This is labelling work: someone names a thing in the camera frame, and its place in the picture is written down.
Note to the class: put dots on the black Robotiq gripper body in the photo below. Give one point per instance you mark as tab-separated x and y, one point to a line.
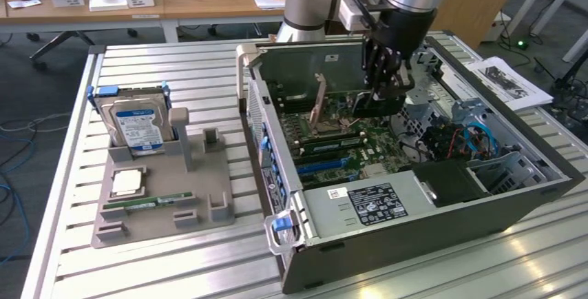
405	30

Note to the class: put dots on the black low-profile graphics card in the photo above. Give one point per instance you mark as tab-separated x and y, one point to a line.
379	109

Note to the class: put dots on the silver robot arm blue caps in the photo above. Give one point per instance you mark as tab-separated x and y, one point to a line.
303	2

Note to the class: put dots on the silver perforated drive cage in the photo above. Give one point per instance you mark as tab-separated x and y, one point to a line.
423	120

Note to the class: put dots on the CPU socket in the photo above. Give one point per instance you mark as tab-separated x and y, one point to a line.
329	125

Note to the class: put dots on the green motherboard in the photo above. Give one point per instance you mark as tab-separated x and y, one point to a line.
383	151

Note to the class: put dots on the stack of printed papers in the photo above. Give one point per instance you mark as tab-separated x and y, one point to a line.
506	82

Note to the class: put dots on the black-labelled RAM stick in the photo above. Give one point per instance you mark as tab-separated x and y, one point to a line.
331	145

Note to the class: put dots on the device with green light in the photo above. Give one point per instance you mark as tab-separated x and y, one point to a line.
522	43

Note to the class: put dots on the silver chipset heatsink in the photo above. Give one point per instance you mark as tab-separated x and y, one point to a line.
378	171

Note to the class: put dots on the long blue expansion slot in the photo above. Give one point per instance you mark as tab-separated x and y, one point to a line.
322	168

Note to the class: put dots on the blue slot latch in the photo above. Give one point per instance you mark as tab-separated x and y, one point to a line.
265	137

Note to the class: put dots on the silver disk bay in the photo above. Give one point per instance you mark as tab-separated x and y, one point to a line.
506	175

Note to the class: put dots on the grey power supply unit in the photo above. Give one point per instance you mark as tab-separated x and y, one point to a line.
331	209

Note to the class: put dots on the open grey PC case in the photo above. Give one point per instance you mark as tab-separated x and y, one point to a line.
414	244

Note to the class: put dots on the hard disk in blue caddy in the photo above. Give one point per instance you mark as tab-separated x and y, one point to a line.
138	130

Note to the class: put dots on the grey plastic parts rack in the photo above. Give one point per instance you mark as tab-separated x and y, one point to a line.
170	182

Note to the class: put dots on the flat white box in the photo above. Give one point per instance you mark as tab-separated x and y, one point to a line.
109	7

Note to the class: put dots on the silver CPU chip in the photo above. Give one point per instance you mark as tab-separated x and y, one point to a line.
126	183

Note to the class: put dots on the green RAM stick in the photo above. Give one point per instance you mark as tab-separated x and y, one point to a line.
138	203

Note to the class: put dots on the black chair base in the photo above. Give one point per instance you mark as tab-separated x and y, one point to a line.
51	45

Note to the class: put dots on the white printed card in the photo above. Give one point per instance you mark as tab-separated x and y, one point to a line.
23	3

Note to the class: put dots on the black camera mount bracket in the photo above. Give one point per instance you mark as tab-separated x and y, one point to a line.
374	2

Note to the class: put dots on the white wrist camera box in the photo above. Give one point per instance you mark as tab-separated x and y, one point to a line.
351	14

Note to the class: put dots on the white wall box red button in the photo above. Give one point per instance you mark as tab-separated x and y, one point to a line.
498	28

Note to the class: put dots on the white table frame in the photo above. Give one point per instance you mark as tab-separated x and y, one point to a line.
578	45

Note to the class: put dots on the wooden desk white frame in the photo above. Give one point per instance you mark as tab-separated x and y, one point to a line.
46	14

